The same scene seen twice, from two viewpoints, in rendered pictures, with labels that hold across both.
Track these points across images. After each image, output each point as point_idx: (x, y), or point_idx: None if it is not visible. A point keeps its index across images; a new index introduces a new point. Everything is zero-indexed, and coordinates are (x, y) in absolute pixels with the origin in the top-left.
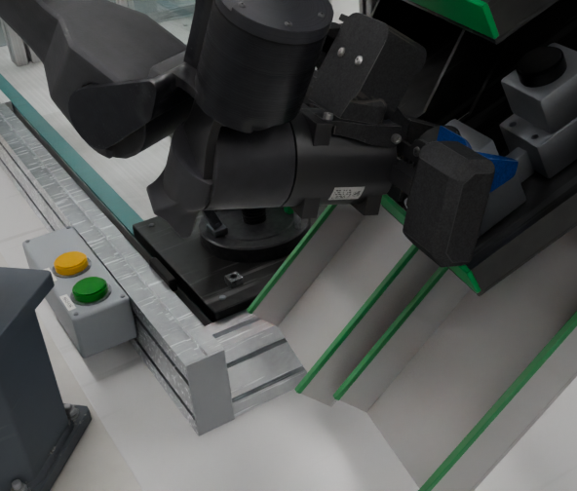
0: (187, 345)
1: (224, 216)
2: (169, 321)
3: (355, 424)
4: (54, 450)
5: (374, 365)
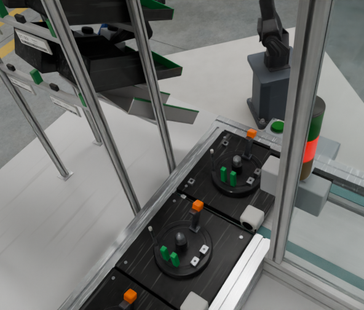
0: (224, 121)
1: (251, 167)
2: (238, 127)
3: (174, 156)
4: (254, 111)
5: None
